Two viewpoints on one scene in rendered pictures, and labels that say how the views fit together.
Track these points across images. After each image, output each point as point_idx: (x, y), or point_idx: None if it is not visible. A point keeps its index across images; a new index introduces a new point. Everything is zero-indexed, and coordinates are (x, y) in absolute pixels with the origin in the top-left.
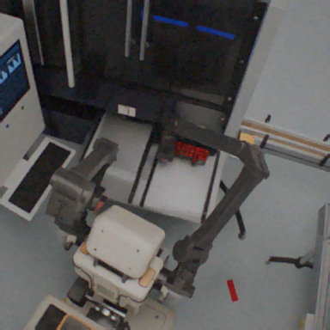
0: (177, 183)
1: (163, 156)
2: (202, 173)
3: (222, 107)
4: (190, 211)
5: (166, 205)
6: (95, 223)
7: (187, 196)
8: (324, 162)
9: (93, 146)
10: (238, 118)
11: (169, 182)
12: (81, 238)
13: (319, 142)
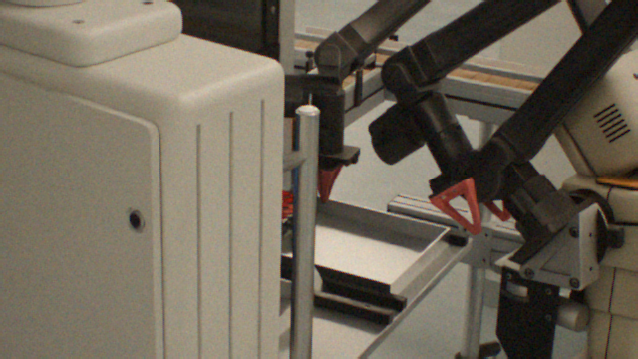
0: (349, 256)
1: (350, 154)
2: (330, 224)
3: (267, 49)
4: (439, 242)
5: (413, 270)
6: (618, 76)
7: (389, 249)
8: (361, 89)
9: (406, 76)
10: (289, 54)
11: (344, 264)
12: (598, 201)
13: (315, 73)
